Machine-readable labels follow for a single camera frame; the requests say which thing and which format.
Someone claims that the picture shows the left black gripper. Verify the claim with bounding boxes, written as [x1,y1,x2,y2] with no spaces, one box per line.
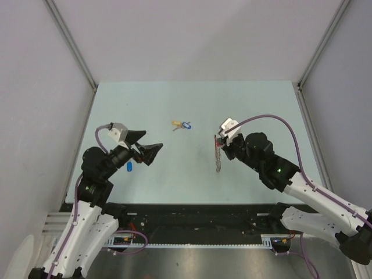
[102,130,162,178]

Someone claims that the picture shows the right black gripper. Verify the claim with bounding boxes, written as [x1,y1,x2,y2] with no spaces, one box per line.
[217,133,262,173]

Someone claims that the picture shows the red handled keyring holder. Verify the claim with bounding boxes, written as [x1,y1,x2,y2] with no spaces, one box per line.
[214,135,222,173]

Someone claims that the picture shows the key with blue white tag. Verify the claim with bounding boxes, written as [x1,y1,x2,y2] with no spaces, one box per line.
[176,122,191,130]

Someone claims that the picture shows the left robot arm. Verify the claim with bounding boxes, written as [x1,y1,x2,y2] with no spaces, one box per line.
[28,123,163,278]

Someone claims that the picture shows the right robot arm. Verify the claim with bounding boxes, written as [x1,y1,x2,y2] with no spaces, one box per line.
[216,131,371,265]

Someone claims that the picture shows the key with solid blue tag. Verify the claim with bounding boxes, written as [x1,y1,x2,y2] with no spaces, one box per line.
[126,159,133,173]

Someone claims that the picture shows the key with yellow tag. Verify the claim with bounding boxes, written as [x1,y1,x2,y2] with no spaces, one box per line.
[172,121,183,131]

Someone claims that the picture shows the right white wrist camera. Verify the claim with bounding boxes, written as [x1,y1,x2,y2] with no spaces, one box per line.
[217,118,241,145]

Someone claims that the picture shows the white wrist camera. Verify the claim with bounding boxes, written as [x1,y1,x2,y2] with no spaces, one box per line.
[217,118,241,145]
[108,123,129,149]

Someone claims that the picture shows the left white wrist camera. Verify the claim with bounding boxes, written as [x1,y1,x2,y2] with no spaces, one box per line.
[108,123,129,149]

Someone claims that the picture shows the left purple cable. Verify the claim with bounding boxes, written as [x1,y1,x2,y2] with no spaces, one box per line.
[46,123,149,279]

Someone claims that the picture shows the purple cable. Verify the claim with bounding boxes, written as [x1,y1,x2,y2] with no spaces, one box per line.
[46,123,149,279]
[226,114,372,279]

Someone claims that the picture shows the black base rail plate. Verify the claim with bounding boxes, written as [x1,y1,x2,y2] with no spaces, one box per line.
[59,203,341,237]

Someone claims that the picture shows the white slotted cable duct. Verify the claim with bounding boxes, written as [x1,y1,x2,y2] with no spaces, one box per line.
[53,234,290,250]

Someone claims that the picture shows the left aluminium frame post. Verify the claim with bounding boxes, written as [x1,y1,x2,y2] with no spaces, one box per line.
[43,0,98,92]

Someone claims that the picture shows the aluminium frame post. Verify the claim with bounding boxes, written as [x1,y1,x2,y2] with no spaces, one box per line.
[296,0,352,90]
[43,0,98,92]

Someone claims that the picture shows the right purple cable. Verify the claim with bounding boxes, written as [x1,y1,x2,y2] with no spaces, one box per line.
[226,114,372,279]

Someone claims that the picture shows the right aluminium frame post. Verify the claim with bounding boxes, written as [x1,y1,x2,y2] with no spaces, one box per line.
[296,0,352,90]

